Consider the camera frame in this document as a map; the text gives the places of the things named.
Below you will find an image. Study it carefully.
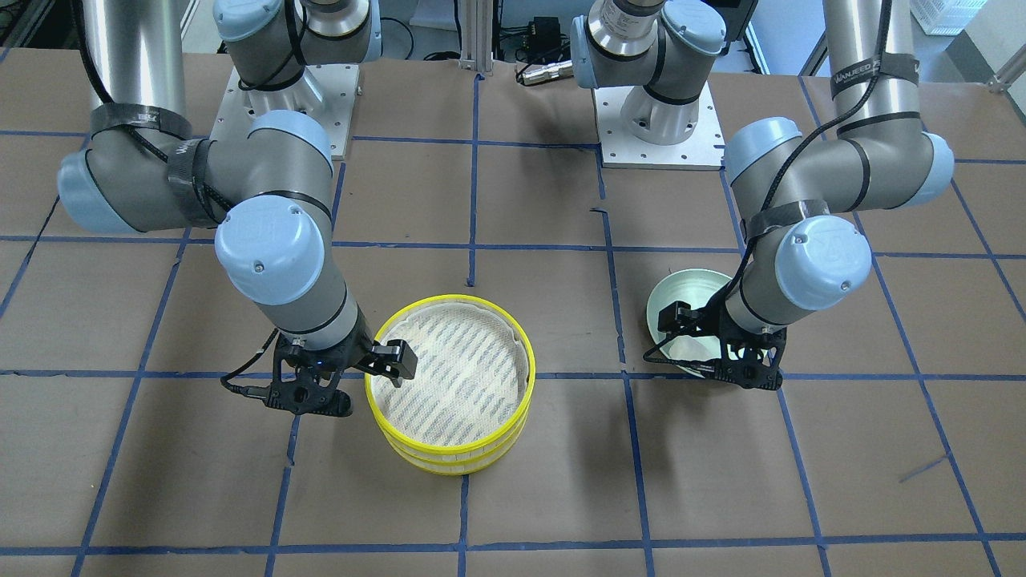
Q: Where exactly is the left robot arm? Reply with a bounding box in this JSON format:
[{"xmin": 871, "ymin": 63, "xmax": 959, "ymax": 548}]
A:
[{"xmin": 569, "ymin": 1, "xmax": 954, "ymax": 390}]

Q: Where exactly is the yellow steamer layer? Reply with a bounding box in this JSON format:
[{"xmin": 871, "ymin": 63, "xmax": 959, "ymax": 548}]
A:
[
  {"xmin": 366, "ymin": 293, "xmax": 535, "ymax": 456},
  {"xmin": 378, "ymin": 415, "xmax": 528, "ymax": 476}
]

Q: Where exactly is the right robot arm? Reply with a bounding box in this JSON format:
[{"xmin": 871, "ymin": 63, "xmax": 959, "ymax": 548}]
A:
[{"xmin": 58, "ymin": 1, "xmax": 418, "ymax": 418}]

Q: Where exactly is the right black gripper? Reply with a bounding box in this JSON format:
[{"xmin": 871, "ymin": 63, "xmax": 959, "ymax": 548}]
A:
[{"xmin": 272, "ymin": 317, "xmax": 418, "ymax": 382}]

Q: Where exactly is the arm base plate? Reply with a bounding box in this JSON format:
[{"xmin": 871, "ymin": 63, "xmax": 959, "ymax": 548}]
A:
[
  {"xmin": 210, "ymin": 63, "xmax": 362, "ymax": 161},
  {"xmin": 592, "ymin": 84, "xmax": 725, "ymax": 171}
]

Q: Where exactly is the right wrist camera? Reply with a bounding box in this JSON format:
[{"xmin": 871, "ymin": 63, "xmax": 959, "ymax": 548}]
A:
[{"xmin": 263, "ymin": 373, "xmax": 353, "ymax": 418}]

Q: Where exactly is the aluminium frame post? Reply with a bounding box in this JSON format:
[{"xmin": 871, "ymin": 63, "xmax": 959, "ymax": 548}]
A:
[{"xmin": 455, "ymin": 1, "xmax": 497, "ymax": 77}]

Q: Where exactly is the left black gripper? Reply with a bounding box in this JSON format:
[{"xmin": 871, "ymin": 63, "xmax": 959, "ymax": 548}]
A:
[{"xmin": 657, "ymin": 301, "xmax": 787, "ymax": 391}]

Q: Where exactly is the light green plate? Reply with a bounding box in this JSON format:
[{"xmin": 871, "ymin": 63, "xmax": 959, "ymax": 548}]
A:
[{"xmin": 644, "ymin": 268, "xmax": 741, "ymax": 384}]

